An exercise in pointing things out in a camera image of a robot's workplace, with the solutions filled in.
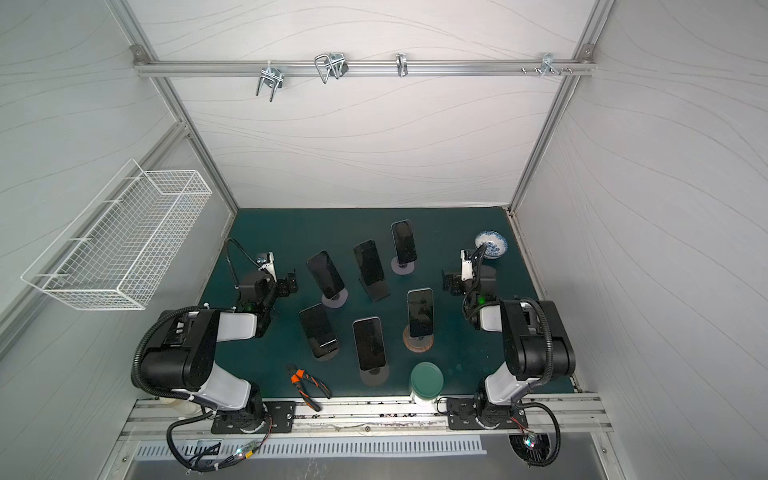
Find orange black pliers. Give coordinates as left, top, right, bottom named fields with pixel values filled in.
left=286, top=363, right=332, bottom=412

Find left metal clamp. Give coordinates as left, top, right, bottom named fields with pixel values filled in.
left=256, top=62, right=284, bottom=102

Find metal clamp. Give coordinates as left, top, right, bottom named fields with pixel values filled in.
left=395, top=53, right=408, bottom=78
left=314, top=52, right=349, bottom=84
left=256, top=62, right=284, bottom=102
left=520, top=53, right=573, bottom=77

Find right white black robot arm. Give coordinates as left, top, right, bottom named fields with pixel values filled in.
left=443, top=244, right=576, bottom=429

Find lilac phone stand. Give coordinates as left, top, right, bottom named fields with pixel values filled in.
left=391, top=257, right=416, bottom=276

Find blue edged smartphone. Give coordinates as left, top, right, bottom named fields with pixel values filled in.
left=391, top=220, right=417, bottom=265

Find blue white porcelain bowl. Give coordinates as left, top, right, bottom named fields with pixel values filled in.
left=475, top=230, right=508, bottom=260

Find aluminium cross rail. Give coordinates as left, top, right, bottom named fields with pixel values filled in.
left=134, top=58, right=597, bottom=78

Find white slotted cable duct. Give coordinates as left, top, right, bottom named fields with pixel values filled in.
left=134, top=435, right=487, bottom=461

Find dark stand front left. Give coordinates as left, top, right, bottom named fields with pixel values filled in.
left=310, top=339, right=340, bottom=362

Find green table mat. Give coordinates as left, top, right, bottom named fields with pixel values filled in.
left=203, top=207, right=514, bottom=398

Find white wire basket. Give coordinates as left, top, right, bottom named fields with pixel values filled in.
left=20, top=159, right=212, bottom=311

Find black smartphone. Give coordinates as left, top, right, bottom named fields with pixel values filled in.
left=353, top=240, right=385, bottom=286
left=299, top=303, right=339, bottom=347
left=352, top=317, right=387, bottom=371
left=407, top=288, right=434, bottom=338
left=306, top=250, right=345, bottom=300

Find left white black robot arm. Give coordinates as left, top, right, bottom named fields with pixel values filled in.
left=130, top=252, right=298, bottom=433

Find black square phone stand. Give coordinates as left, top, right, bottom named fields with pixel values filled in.
left=359, top=277, right=390, bottom=303

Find dark round phone stand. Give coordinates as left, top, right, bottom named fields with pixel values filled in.
left=359, top=365, right=390, bottom=387

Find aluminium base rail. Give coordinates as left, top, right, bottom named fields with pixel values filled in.
left=118, top=393, right=614, bottom=441

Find brown round phone stand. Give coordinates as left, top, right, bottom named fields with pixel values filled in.
left=403, top=326, right=434, bottom=353

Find green lid jar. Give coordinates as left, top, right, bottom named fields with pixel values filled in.
left=409, top=362, right=444, bottom=405

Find right metal clamp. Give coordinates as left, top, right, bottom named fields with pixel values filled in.
left=520, top=53, right=573, bottom=77

